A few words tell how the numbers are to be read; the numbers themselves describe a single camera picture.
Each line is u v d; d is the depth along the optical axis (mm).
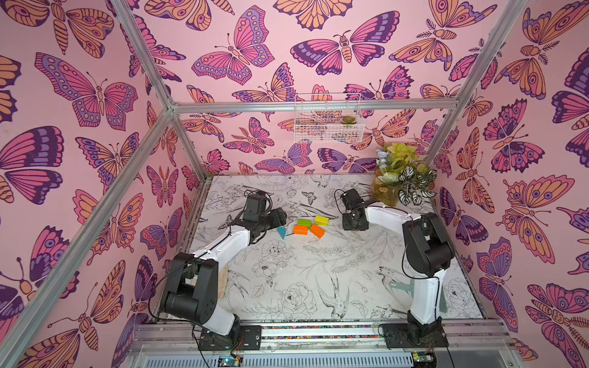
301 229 999
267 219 796
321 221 1019
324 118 955
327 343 730
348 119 922
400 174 948
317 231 1006
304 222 1010
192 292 439
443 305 796
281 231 997
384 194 1006
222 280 854
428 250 529
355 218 743
